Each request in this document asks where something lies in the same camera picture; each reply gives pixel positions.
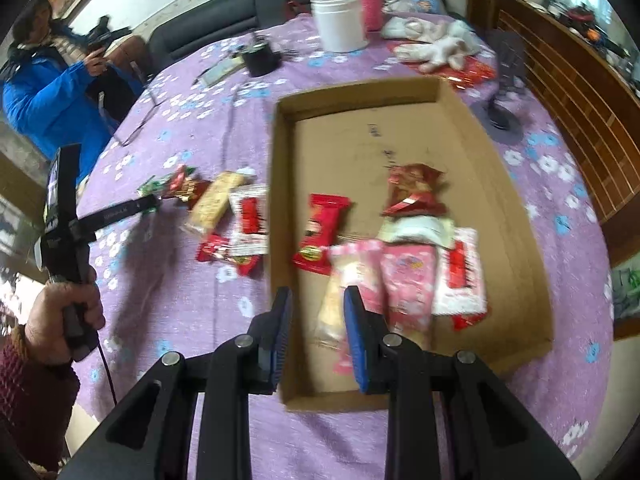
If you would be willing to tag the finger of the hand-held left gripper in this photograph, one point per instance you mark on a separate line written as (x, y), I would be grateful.
(125, 211)

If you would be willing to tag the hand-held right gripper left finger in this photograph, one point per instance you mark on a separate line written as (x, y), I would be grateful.
(281, 340)

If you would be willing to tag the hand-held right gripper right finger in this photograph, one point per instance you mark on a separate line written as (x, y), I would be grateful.
(356, 345)

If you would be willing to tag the green clear candy packet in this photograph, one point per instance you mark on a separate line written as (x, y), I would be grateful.
(152, 187)

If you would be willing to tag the dark red pyramid candy packet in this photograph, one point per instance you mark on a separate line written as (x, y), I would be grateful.
(187, 187)

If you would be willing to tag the pink cartoon snack packet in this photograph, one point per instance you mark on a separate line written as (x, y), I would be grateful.
(407, 285)
(350, 270)

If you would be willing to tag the yellow cake packet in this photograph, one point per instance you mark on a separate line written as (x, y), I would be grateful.
(212, 205)

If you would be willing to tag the red cartoon-face snack packet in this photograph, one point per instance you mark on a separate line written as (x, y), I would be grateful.
(215, 250)
(320, 230)

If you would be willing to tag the small red cartoon snack packet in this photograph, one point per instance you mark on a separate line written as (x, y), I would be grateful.
(467, 321)

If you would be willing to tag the white red-label snack packet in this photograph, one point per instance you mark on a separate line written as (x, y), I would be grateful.
(462, 270)
(250, 220)

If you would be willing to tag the white green snack packet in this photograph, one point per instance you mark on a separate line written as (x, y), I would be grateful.
(415, 230)

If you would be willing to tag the dark red gold-print snack packet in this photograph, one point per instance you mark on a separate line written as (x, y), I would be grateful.
(412, 185)

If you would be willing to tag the shallow cardboard box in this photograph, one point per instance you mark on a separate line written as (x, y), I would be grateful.
(350, 150)

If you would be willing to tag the person's left forearm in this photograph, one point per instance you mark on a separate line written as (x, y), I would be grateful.
(35, 400)

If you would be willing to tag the person's left hand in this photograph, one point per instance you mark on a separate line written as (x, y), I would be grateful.
(47, 310)

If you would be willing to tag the purple eyeglasses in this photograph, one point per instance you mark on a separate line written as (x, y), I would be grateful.
(140, 124)

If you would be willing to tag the brown armchair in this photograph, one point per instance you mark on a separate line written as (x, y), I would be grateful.
(132, 55)

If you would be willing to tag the black sofa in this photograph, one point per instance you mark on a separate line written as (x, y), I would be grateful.
(200, 35)

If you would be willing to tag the small black device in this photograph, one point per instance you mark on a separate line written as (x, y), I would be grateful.
(262, 62)

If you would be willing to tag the grey phone stand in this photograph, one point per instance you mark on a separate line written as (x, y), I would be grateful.
(505, 110)

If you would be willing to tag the white plastic jar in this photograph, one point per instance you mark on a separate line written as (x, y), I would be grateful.
(340, 25)

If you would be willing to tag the red foil packet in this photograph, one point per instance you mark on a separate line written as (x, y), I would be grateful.
(470, 72)

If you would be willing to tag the white work glove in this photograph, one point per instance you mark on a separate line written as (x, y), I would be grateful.
(440, 52)
(410, 27)

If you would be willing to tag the wooden counter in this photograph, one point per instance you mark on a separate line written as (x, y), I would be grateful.
(565, 110)

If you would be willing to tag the plastic bag with blue pack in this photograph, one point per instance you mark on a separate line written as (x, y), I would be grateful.
(417, 2)

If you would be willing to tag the black red tool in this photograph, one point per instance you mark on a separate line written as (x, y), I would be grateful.
(585, 17)

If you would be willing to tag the bamboo wall painting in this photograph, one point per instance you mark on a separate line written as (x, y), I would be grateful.
(627, 292)

